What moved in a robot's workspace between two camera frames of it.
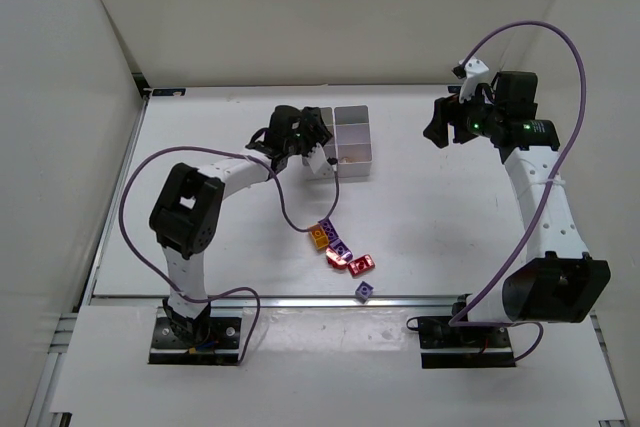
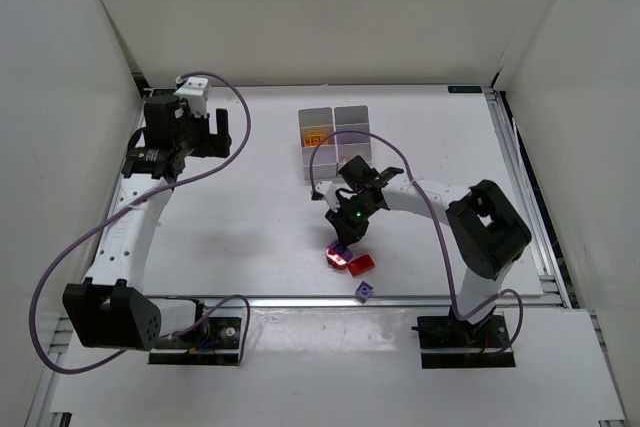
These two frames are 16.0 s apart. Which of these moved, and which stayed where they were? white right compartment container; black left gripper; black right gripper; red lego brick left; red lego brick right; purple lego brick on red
Moved: black left gripper; black right gripper
Stayed: white right compartment container; purple lego brick on red; red lego brick right; red lego brick left
